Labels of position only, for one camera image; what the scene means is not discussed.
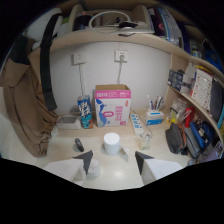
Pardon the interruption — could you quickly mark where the black electric shaver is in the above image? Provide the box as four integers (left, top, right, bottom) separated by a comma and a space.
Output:
74, 137, 85, 153

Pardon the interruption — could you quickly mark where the white textured cup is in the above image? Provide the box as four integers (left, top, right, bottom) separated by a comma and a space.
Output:
86, 158, 102, 178

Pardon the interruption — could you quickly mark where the small clear glass jar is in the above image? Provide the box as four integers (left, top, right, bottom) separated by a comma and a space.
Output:
139, 133, 152, 151

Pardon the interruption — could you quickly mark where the black pouch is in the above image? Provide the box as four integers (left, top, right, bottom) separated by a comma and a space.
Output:
165, 122, 188, 155

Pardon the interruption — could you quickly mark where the clear plastic container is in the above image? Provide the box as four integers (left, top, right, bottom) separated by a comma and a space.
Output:
55, 113, 83, 130

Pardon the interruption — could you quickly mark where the white power strip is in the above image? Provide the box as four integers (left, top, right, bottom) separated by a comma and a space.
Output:
129, 112, 147, 137

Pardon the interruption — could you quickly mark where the white toilet paper roll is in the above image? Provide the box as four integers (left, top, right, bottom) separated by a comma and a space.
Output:
103, 132, 121, 156

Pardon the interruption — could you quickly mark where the blue and white tissue box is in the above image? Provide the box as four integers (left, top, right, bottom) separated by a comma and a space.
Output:
144, 109, 165, 127

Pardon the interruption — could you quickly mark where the blue tool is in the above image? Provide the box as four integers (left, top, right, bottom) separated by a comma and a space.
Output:
188, 120, 207, 150

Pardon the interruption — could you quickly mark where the blue drink carton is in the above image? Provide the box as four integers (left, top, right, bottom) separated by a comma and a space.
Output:
77, 94, 95, 130

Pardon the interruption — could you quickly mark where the pens and toothbrushes bundle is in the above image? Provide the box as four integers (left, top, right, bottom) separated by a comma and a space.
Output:
146, 94, 166, 112

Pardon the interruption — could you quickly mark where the pink and white cardboard box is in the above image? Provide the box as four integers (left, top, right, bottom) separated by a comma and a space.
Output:
94, 83, 132, 128

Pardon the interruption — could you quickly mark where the tan hanging garment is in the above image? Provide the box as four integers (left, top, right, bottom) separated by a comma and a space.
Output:
0, 34, 59, 158

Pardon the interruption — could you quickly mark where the wooden shelf unit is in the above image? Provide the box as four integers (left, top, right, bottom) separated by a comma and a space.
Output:
29, 0, 224, 158

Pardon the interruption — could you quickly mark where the dark printed box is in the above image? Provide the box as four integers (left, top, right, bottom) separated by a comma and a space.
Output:
167, 68, 186, 93

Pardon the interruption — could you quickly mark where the white medicine box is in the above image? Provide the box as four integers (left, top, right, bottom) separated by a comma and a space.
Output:
190, 68, 214, 112

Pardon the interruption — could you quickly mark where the row of books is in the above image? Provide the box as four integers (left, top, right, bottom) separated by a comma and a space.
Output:
147, 5, 193, 55

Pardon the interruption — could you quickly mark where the white power cable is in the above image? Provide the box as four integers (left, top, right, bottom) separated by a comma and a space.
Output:
116, 55, 125, 86

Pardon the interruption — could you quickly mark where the black strap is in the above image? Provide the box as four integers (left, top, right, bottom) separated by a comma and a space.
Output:
39, 13, 63, 112

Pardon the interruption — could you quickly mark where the white wall socket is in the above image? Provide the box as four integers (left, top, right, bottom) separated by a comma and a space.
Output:
114, 49, 129, 63

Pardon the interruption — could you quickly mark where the white coiled cable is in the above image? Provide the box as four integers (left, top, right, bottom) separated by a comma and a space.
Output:
88, 10, 132, 34

